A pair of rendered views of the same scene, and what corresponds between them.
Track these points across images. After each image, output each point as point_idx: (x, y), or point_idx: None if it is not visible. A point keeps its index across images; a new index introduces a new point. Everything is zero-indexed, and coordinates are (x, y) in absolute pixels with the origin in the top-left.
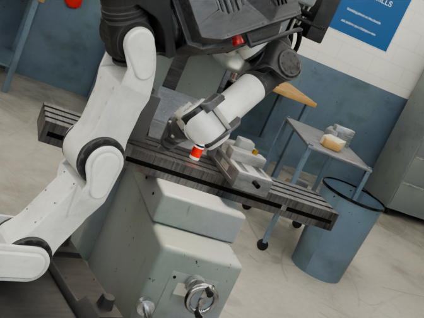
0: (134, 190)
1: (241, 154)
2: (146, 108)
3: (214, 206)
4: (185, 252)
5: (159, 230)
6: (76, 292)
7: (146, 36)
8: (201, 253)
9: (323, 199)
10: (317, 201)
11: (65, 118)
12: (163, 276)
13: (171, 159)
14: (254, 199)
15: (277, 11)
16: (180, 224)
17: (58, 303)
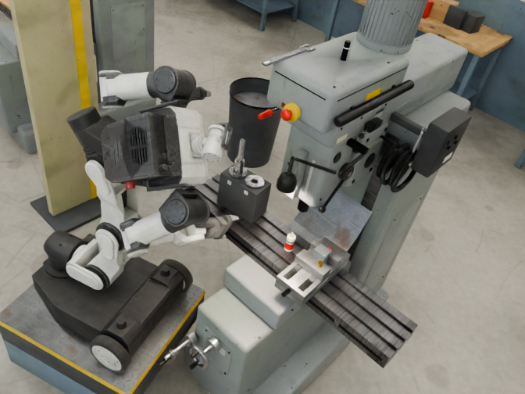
0: None
1: (301, 261)
2: (248, 199)
3: (260, 294)
4: (210, 317)
5: (217, 293)
6: (126, 307)
7: (93, 167)
8: (221, 324)
9: (405, 335)
10: (384, 334)
11: (209, 191)
12: (201, 325)
13: (254, 244)
14: (312, 302)
15: (137, 170)
16: (238, 295)
17: (112, 309)
